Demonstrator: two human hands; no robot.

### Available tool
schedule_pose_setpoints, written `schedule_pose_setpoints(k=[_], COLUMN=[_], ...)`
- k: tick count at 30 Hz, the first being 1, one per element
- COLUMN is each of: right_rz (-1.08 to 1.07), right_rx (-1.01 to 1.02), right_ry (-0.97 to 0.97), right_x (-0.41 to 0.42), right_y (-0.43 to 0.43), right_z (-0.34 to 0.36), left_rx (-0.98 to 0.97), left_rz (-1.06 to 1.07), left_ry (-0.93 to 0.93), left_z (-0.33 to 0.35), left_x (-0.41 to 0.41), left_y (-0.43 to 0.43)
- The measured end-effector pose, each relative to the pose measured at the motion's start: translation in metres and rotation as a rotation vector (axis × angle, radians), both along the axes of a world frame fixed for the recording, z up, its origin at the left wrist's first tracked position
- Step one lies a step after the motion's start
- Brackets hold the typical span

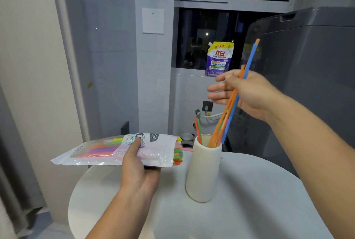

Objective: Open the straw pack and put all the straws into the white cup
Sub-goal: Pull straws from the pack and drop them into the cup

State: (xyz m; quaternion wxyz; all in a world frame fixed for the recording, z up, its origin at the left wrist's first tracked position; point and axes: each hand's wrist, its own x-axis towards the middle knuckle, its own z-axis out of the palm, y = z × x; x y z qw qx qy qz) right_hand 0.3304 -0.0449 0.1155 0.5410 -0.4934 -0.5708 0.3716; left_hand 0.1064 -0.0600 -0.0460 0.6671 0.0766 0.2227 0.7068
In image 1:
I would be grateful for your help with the red drinking straw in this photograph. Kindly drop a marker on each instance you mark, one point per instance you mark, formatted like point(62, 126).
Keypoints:
point(197, 128)

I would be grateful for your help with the person's right hand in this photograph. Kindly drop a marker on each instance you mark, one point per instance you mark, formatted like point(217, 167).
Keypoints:
point(255, 94)

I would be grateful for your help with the white framed window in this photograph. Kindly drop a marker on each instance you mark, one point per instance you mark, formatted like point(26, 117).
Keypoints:
point(208, 0)

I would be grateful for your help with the metal water valve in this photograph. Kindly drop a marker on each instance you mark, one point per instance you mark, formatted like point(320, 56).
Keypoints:
point(197, 112)

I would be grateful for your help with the orange drinking straw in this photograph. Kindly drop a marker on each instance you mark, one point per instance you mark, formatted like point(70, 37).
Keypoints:
point(242, 72)
point(225, 114)

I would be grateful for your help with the bundle of colourful straws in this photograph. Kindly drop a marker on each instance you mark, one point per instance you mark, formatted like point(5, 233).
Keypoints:
point(102, 147)

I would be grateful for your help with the pink drinking straw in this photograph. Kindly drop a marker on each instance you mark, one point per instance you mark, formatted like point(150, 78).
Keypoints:
point(188, 149)

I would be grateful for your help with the person's right fingers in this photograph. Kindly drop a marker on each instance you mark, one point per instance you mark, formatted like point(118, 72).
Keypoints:
point(222, 89)

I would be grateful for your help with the black wall outlet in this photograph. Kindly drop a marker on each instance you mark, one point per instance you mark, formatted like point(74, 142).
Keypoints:
point(207, 105)

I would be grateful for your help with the person's left hand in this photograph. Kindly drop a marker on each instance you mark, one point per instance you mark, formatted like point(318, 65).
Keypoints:
point(136, 173)

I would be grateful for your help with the grey washing machine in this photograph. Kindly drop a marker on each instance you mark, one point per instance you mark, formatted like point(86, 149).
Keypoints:
point(305, 81)

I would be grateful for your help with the green drinking straw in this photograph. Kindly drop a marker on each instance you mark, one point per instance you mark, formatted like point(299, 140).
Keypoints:
point(200, 136)

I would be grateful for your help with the person's left thumb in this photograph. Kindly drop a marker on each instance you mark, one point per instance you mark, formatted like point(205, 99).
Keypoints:
point(136, 147)

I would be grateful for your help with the white wall switch plate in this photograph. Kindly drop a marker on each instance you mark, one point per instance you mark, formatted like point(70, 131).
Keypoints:
point(152, 21)

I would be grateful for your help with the person's right forearm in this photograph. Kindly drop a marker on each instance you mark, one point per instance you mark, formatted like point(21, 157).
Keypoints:
point(313, 147)

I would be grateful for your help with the blue drinking straw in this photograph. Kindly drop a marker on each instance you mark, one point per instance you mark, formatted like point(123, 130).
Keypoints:
point(251, 57)

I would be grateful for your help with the white cylindrical cup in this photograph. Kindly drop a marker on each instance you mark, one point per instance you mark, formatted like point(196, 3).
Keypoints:
point(203, 172)

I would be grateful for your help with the clear plastic straw bag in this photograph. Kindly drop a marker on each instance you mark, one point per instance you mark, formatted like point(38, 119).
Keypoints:
point(155, 147)

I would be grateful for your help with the purple yellow detergent pouch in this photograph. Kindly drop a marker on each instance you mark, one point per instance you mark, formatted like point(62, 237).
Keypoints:
point(219, 58)

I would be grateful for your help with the person's left forearm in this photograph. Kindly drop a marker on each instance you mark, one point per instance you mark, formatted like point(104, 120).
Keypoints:
point(122, 214)

